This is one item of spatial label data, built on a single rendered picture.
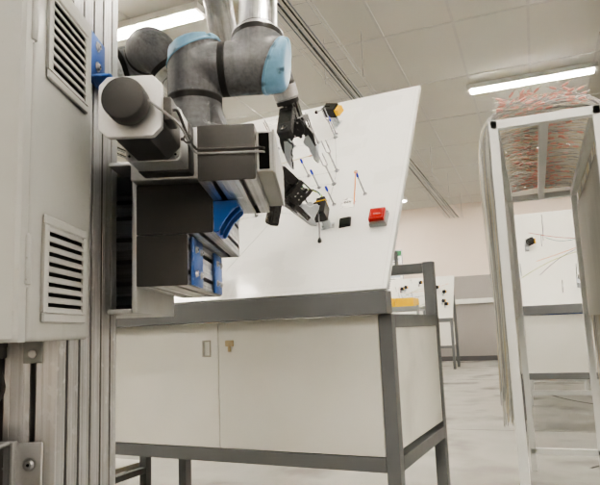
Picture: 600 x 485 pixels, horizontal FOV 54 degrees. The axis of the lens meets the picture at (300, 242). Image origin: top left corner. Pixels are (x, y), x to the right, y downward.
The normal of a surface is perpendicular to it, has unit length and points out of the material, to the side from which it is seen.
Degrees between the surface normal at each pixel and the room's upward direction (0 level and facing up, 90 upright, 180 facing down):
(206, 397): 90
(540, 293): 50
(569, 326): 90
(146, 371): 90
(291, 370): 90
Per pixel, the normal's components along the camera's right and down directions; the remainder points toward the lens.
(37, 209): 1.00, -0.04
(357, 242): -0.37, -0.67
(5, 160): -0.03, -0.14
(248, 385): -0.44, -0.11
